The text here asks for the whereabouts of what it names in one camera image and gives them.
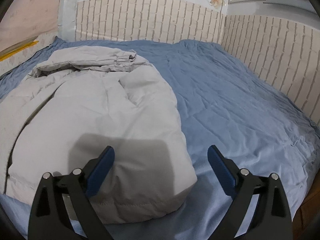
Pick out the light grey puffer jacket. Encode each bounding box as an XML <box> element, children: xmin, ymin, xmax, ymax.
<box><xmin>1</xmin><ymin>46</ymin><xmax>197</xmax><ymax>224</ymax></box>

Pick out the wooden bedside panel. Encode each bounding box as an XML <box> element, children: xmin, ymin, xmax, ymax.
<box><xmin>293</xmin><ymin>177</ymin><xmax>319</xmax><ymax>239</ymax></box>

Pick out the blue bed sheet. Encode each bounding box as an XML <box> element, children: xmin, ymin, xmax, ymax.
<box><xmin>1</xmin><ymin>38</ymin><xmax>319</xmax><ymax>239</ymax></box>

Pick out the floral mattress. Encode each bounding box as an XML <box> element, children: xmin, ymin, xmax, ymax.
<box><xmin>1</xmin><ymin>33</ymin><xmax>56</xmax><ymax>76</ymax></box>

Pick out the pink padded headboard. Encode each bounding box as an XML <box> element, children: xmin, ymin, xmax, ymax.
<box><xmin>1</xmin><ymin>0</ymin><xmax>60</xmax><ymax>51</ymax></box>

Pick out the yellow strap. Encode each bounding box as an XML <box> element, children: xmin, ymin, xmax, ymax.
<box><xmin>0</xmin><ymin>40</ymin><xmax>40</xmax><ymax>62</ymax></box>

